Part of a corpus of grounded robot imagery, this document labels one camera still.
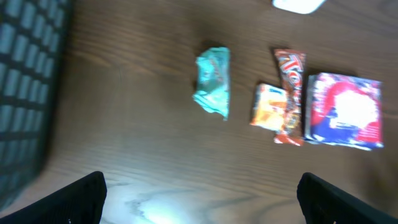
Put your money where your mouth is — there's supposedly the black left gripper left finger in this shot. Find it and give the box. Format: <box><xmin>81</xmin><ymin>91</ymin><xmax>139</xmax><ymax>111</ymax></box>
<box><xmin>1</xmin><ymin>171</ymin><xmax>107</xmax><ymax>224</ymax></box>

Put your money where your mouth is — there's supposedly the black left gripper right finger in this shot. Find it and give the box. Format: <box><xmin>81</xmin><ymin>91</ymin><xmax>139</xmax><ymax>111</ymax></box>
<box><xmin>297</xmin><ymin>172</ymin><xmax>397</xmax><ymax>224</ymax></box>

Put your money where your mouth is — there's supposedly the purple pink tissue pack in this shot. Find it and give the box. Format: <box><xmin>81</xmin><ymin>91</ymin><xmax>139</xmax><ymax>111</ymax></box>
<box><xmin>304</xmin><ymin>73</ymin><xmax>384</xmax><ymax>151</ymax></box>

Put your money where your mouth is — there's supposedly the orange snack packet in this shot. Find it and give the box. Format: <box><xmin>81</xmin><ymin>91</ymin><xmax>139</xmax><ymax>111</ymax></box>
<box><xmin>250</xmin><ymin>83</ymin><xmax>287</xmax><ymax>131</ymax></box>

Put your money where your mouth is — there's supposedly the brown red chocolate bar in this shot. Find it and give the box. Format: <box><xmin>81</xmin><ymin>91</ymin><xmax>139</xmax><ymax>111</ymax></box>
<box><xmin>274</xmin><ymin>49</ymin><xmax>306</xmax><ymax>146</ymax></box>

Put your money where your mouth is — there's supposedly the green wet wipes packet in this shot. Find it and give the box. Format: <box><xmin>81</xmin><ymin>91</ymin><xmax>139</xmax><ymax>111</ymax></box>
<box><xmin>193</xmin><ymin>47</ymin><xmax>231</xmax><ymax>121</ymax></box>

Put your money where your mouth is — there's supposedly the grey plastic lattice basket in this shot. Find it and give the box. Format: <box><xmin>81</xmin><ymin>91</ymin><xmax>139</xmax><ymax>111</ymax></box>
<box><xmin>1</xmin><ymin>0</ymin><xmax>75</xmax><ymax>210</ymax></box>

